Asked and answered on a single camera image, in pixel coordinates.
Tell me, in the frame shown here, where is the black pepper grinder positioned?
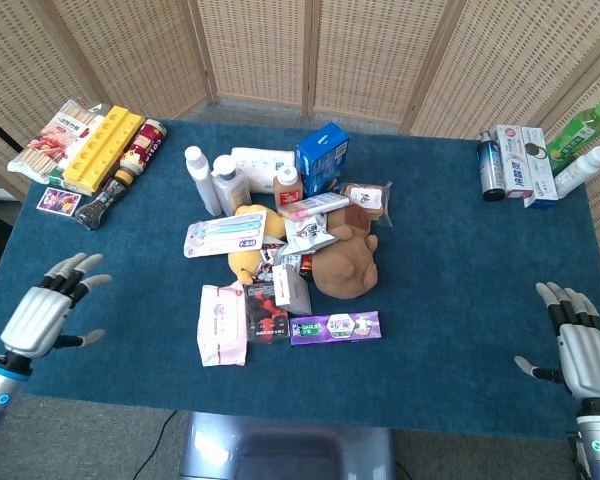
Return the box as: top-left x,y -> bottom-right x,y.
73,178 -> 128,231

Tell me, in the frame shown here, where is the red black snack packet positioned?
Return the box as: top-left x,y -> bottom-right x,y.
243,281 -> 290,345

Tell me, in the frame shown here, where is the wicker folding screen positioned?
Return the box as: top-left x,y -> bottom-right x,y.
0,0 -> 600,274

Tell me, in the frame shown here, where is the brown plush toy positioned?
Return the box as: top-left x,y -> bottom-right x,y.
311,203 -> 380,300

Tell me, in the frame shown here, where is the biscuit sticks packet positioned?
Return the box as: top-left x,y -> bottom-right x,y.
7,98 -> 112,184

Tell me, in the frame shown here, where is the grey bottle with white cap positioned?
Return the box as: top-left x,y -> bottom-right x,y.
210,154 -> 253,217

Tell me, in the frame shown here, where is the tall white plastic bottle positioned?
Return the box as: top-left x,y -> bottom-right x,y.
183,145 -> 223,218

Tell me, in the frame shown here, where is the blue felt table cover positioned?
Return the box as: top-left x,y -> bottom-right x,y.
0,118 -> 600,442

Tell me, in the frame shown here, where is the small white carton box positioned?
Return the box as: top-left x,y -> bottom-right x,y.
271,263 -> 313,317

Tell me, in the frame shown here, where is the blue cardboard box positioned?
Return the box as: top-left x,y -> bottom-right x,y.
295,121 -> 350,198

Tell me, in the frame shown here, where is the silver white snack packet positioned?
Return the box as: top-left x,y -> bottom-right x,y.
278,212 -> 337,258

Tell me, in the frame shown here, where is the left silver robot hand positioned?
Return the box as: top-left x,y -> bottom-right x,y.
0,252 -> 114,360

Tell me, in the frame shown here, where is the black floor cable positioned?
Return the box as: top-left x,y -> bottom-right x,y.
138,409 -> 177,480

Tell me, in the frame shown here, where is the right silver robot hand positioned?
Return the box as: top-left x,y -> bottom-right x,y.
513,281 -> 600,401

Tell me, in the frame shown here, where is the brown bottle with white cap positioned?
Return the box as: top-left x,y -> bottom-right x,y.
272,165 -> 305,212

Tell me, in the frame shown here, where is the red label coffee bottle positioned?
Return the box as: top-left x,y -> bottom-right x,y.
113,118 -> 168,185

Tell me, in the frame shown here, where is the white pink yellow long box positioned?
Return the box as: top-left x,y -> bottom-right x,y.
277,191 -> 351,222

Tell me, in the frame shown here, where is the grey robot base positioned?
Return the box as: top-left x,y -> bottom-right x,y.
178,410 -> 397,480

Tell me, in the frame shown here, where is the white pink toothpaste box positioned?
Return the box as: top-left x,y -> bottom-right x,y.
494,124 -> 536,201

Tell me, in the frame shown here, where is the yellow plush toy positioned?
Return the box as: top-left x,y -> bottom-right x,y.
227,202 -> 289,287

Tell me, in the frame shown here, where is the toothbrush blister card pack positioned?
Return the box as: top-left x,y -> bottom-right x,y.
182,208 -> 268,260

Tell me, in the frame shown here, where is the dark grey spray bottle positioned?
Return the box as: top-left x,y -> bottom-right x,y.
475,129 -> 506,203

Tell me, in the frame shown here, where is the purple toothpaste box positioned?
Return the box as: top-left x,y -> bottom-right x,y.
288,310 -> 384,347

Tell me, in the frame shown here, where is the yellow plastic mould tray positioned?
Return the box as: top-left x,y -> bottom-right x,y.
62,104 -> 146,195

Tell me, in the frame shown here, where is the pink tissue packet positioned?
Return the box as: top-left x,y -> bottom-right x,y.
196,280 -> 249,369

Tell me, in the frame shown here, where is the green tea bottle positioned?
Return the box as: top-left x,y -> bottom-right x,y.
545,100 -> 600,177

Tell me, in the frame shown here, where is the white bottle with blue print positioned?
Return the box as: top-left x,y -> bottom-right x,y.
553,145 -> 600,199

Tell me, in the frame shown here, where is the purple card box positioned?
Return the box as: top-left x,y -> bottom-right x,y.
35,186 -> 83,217

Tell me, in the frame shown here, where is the wrapped brown pastry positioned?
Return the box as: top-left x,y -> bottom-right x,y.
339,180 -> 394,229

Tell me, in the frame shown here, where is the black red snack sachet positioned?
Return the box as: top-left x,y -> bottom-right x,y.
257,242 -> 287,285

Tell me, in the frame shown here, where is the white wipes pack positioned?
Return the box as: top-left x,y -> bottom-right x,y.
229,146 -> 297,195

